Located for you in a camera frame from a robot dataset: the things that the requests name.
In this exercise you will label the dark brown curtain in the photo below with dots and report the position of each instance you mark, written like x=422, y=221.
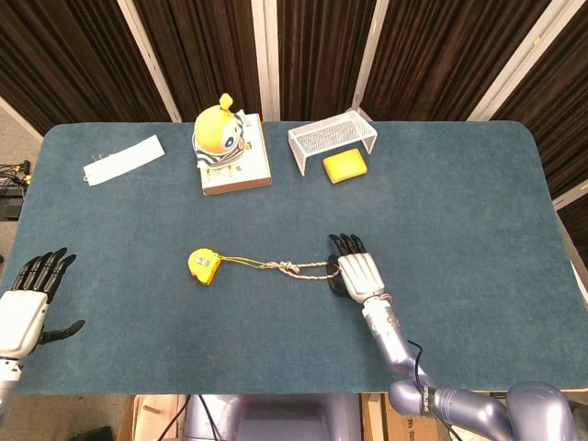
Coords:
x=321, y=55

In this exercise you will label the purple robot torso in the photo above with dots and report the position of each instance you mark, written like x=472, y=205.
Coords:
x=285, y=418

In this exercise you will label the yellow tape measure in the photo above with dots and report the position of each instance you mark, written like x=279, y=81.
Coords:
x=202, y=266

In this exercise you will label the yellow plush toy striped shirt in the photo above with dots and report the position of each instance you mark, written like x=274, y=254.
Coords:
x=211, y=131

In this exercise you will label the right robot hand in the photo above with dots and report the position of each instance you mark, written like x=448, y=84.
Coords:
x=363, y=275

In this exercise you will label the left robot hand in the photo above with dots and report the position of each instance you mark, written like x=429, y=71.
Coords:
x=20, y=317

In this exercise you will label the white partition post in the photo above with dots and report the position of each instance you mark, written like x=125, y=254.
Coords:
x=371, y=59
x=151, y=59
x=572, y=195
x=519, y=59
x=271, y=55

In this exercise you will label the yellow sponge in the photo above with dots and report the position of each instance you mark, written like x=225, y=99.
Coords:
x=344, y=166

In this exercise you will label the blue table cloth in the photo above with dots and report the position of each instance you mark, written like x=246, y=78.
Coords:
x=294, y=331

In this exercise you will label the brown cardboard carton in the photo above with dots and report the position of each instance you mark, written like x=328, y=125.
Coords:
x=390, y=422
x=151, y=415

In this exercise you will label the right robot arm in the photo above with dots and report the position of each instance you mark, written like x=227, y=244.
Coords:
x=390, y=340

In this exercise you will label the flat cardboard box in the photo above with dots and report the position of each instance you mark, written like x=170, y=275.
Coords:
x=239, y=177

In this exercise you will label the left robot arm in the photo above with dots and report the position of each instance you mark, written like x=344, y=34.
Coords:
x=7, y=381

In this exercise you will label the white paper strip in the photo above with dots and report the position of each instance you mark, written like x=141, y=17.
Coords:
x=124, y=161

